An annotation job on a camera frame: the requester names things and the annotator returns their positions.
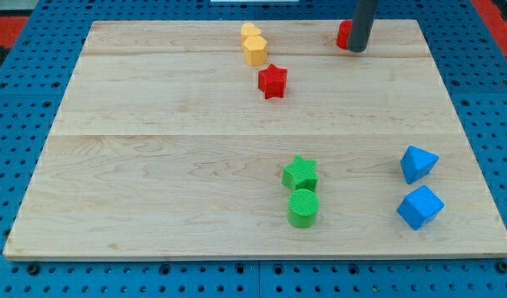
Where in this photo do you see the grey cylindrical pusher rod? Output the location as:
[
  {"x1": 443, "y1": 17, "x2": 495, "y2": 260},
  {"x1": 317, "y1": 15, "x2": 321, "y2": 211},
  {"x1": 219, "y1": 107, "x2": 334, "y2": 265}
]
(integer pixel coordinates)
[{"x1": 347, "y1": 0, "x2": 379, "y2": 53}]

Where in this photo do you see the red star block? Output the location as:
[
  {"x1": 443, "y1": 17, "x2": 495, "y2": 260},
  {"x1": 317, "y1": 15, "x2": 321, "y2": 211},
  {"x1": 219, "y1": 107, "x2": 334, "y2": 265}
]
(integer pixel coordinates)
[{"x1": 258, "y1": 64, "x2": 287, "y2": 99}]

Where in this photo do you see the yellow heart block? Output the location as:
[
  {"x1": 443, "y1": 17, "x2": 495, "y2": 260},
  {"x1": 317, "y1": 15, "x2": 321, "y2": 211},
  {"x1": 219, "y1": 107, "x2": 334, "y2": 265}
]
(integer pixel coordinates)
[{"x1": 240, "y1": 22, "x2": 262, "y2": 46}]

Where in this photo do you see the blue cube block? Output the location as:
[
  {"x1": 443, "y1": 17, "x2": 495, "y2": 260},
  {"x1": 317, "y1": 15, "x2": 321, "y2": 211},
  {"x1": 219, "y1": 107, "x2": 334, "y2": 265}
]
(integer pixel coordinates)
[{"x1": 397, "y1": 185, "x2": 445, "y2": 230}]

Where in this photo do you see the blue triangle block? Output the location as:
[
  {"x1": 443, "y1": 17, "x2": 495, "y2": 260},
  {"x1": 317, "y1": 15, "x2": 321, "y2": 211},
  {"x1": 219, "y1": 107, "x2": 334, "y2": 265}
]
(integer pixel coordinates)
[{"x1": 400, "y1": 146, "x2": 439, "y2": 185}]

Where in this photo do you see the red cylinder block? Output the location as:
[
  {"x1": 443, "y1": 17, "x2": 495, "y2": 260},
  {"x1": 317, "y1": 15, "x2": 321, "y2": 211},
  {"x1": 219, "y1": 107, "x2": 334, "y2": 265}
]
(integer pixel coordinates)
[{"x1": 336, "y1": 20, "x2": 352, "y2": 50}]

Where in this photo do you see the green star block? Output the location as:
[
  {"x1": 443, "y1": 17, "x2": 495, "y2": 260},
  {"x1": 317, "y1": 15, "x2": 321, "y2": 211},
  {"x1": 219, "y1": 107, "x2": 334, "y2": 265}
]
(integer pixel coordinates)
[{"x1": 282, "y1": 156, "x2": 318, "y2": 192}]

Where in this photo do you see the wooden board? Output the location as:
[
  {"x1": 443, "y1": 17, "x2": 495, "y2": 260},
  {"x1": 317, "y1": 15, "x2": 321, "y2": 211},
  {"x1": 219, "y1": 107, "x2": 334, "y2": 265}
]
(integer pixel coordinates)
[{"x1": 3, "y1": 20, "x2": 507, "y2": 262}]

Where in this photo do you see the yellow hexagon block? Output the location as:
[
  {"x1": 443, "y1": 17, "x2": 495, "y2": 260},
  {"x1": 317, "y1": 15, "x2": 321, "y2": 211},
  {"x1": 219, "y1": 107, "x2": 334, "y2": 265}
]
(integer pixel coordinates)
[{"x1": 244, "y1": 36, "x2": 268, "y2": 66}]

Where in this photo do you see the green cylinder block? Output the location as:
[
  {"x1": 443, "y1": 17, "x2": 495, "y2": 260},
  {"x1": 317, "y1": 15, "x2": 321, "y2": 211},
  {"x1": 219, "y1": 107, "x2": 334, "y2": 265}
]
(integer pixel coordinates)
[{"x1": 287, "y1": 189, "x2": 320, "y2": 228}]

